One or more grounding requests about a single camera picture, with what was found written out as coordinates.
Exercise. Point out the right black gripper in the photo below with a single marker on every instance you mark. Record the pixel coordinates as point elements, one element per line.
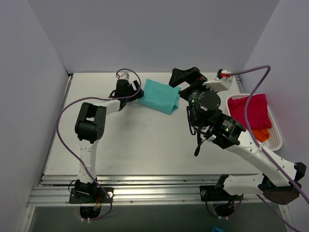
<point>191,84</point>

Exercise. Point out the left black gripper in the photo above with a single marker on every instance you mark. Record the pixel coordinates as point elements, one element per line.
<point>132,90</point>

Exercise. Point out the teal t-shirt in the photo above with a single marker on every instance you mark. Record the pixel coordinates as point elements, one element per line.
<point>160,97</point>

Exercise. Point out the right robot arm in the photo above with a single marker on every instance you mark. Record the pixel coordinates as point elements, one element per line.
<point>277,180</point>

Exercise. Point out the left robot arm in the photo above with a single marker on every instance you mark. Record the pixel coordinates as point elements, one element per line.
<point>90,127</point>

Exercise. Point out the magenta t-shirt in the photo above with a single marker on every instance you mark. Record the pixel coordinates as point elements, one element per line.
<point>257,112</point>

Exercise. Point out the orange t-shirt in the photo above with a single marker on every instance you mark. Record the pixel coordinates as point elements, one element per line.
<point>261,135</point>

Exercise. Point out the white plastic basket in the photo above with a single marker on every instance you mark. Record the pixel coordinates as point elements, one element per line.
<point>274,143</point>

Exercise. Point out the teal object at bottom edge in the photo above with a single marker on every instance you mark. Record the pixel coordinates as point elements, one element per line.
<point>216,230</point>

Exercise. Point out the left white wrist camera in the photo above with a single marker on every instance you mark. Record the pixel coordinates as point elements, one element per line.
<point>123,76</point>

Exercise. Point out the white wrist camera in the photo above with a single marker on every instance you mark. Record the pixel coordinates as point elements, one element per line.
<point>222,82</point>
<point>123,76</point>

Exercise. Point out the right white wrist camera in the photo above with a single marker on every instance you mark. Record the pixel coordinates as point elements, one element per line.
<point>222,82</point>

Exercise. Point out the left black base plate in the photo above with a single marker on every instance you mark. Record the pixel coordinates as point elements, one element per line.
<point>98,196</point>

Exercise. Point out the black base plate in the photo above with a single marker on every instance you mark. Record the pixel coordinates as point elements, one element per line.
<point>98,196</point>
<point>210,193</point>

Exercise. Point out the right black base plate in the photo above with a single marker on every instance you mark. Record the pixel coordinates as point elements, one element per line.
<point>210,193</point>

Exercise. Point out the aluminium mounting rail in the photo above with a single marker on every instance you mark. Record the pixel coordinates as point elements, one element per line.
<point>128,190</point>

